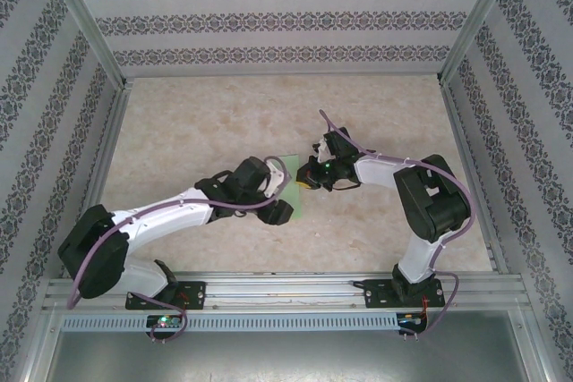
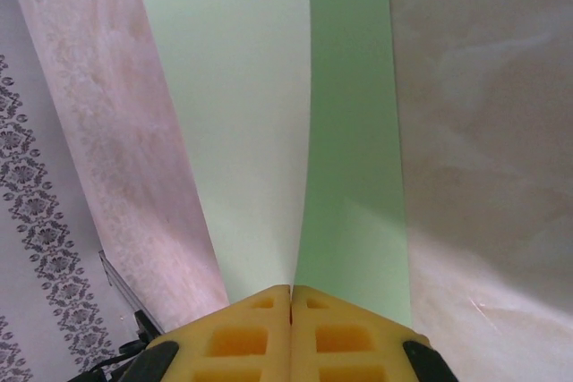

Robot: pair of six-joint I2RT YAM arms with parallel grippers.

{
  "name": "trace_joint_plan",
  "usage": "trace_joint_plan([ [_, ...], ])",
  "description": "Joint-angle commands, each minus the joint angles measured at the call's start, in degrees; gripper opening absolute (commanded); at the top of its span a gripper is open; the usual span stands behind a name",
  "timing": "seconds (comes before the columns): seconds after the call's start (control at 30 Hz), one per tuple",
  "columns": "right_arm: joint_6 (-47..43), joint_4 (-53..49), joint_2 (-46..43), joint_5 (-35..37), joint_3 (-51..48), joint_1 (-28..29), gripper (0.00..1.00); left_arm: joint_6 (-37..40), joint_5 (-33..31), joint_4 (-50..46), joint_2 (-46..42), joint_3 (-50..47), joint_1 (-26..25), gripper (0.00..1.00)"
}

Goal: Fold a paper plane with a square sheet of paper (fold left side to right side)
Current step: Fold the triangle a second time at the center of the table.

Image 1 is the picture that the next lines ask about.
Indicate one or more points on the aluminium table rail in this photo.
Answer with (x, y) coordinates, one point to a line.
(105, 154)
(466, 154)
(286, 75)

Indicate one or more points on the aluminium right frame post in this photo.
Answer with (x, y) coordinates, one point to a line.
(479, 19)

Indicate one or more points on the circuit board with led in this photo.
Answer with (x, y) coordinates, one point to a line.
(165, 321)
(412, 320)

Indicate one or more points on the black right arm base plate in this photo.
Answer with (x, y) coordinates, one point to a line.
(376, 294)

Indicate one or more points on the right circuit board with LED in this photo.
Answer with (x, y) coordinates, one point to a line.
(412, 320)

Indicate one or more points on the grey metal sheet panel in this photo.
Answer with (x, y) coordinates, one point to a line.
(286, 355)

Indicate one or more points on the aluminium right table rail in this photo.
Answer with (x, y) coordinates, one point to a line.
(466, 154)

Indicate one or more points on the light green paper sheet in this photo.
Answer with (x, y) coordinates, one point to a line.
(290, 167)

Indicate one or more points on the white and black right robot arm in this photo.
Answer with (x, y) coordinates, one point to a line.
(443, 212)

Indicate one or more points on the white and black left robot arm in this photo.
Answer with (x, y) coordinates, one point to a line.
(89, 248)

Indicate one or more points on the aluminium left table rail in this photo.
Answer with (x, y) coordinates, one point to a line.
(105, 154)

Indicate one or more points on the aluminium left frame post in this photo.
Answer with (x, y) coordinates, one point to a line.
(85, 19)

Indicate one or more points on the aluminium rear table rail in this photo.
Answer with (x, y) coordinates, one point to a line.
(286, 75)

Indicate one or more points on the aluminium frame post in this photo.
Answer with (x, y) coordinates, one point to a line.
(479, 19)
(85, 19)

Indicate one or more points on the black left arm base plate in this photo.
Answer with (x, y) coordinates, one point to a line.
(197, 294)

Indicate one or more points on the long aluminium mounting rail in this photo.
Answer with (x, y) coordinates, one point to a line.
(286, 286)

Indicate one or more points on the left circuit board with LED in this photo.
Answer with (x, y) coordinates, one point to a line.
(165, 321)

